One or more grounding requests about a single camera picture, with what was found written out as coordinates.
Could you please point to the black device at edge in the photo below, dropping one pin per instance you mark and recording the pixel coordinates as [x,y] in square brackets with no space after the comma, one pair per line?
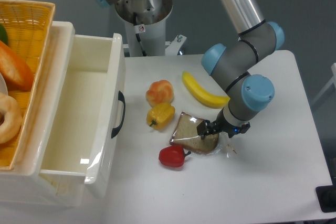
[326,198]

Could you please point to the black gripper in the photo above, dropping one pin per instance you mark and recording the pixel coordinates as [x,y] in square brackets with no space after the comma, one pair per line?
[211,128]

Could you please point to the yellow banana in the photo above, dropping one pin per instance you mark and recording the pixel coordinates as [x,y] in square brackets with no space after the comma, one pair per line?
[201,95]

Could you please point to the white plastic drawer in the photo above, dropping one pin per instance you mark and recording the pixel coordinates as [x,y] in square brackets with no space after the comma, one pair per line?
[80,143]

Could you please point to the beige bagel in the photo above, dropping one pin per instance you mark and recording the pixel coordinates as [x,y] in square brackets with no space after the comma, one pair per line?
[12,115]

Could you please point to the yellow wicker basket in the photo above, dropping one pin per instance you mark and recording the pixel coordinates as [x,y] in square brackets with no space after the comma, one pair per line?
[27,24]

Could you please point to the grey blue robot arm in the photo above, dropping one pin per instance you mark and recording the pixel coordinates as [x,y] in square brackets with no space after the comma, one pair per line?
[249,94]

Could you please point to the red bell pepper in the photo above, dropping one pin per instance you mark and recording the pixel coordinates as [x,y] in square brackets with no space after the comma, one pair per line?
[173,156]

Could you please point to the orange baguette loaf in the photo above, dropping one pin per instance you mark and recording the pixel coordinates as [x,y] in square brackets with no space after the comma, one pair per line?
[15,70]

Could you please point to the black drawer handle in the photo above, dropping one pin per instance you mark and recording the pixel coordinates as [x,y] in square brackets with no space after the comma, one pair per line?
[121,115]

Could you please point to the yellow bell pepper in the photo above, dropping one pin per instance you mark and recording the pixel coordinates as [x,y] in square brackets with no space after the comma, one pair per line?
[160,115]

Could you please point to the green vegetable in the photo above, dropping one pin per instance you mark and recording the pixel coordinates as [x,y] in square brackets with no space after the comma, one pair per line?
[3,35]

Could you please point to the toast slice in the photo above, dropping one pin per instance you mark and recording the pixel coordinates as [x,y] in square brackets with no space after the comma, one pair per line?
[186,135]

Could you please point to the white frame at right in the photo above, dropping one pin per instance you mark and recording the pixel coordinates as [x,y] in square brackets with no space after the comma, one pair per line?
[325,91]

